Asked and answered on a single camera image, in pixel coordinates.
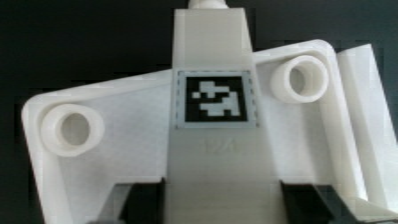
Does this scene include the white desk top tray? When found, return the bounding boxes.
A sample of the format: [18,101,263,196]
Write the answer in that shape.
[23,40,366,224]

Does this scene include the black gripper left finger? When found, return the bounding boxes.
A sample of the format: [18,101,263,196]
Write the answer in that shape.
[87,180,165,224]

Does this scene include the white desk leg block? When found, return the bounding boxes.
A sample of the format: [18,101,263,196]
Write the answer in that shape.
[165,0,288,224]

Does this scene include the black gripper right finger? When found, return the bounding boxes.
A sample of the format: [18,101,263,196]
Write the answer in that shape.
[281,183,359,224]

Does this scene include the white side fence rail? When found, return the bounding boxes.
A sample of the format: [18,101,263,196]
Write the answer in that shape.
[338,44,398,216]

